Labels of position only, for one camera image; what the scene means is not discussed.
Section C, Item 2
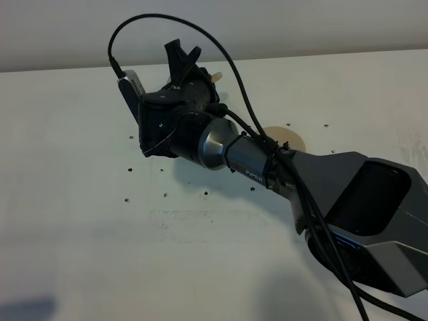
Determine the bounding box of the beige teapot saucer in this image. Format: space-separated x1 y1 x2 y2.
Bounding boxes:
263 126 306 152

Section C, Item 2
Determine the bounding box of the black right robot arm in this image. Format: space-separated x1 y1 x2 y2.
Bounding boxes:
137 40 427 297

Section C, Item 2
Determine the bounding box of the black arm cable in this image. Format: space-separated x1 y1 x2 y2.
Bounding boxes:
107 13 428 321

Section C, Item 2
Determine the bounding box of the beige teapot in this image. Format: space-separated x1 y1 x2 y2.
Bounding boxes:
210 72 223 84

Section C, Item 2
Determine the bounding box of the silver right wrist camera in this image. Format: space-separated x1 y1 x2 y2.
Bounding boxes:
118 70 145 122

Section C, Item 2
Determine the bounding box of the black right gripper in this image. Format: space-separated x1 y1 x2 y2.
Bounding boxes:
138 39 221 167

